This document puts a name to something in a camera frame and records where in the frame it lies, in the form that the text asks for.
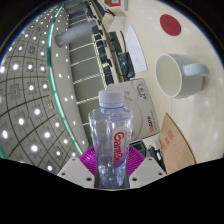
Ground flat round red coaster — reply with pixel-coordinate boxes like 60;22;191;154
159;13;183;37

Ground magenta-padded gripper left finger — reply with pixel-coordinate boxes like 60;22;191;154
56;146;99;189

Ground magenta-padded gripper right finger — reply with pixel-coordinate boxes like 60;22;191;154
126;144;168;189

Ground brown paper envelope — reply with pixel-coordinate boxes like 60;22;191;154
157;112;197;176

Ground round ceiling lights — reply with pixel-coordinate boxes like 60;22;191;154
0;6;84;174

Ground row of black office chairs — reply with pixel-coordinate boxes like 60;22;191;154
89;19;119;84

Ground white ceramic mug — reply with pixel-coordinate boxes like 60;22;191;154
155;53;210;100

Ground long curved conference desk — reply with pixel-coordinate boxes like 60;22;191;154
84;0;122;84

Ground small open white box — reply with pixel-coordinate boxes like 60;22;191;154
108;14;127;34

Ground large white cardboard box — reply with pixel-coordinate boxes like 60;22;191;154
105;77;160;141

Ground clear plastic water bottle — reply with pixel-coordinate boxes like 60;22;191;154
87;89;135;189

